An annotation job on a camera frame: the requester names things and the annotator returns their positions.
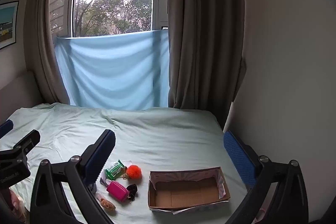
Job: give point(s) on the person's left hand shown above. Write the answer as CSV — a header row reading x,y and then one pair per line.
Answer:
x,y
18,207

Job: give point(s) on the white padded headboard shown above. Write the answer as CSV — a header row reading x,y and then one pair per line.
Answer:
x,y
18,92

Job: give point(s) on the framed wall picture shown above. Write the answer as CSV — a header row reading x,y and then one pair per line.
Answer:
x,y
6,24

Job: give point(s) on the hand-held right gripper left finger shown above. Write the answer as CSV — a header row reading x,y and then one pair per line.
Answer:
x,y
102,155

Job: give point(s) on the crumpled lilac cloth piece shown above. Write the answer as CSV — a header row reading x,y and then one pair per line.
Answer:
x,y
103,181

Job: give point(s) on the light blue hanging cloth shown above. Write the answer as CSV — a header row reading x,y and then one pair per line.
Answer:
x,y
110,69

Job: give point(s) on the green wet wipes packet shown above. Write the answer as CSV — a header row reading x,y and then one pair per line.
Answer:
x,y
114,169

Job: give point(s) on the grey fluffy plush item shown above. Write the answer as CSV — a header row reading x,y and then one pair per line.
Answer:
x,y
132,189

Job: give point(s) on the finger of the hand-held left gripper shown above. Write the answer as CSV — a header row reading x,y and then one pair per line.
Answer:
x,y
5,127
26,144

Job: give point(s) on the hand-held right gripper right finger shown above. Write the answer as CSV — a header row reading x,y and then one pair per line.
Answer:
x,y
239,158

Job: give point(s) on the cardboard box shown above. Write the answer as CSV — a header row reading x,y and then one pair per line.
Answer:
x,y
183,192

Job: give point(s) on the square lilac striped cloth piece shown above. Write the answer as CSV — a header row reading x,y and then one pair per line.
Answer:
x,y
128,161

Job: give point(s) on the beige curtain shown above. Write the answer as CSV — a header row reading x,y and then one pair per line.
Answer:
x,y
42,43
204,29

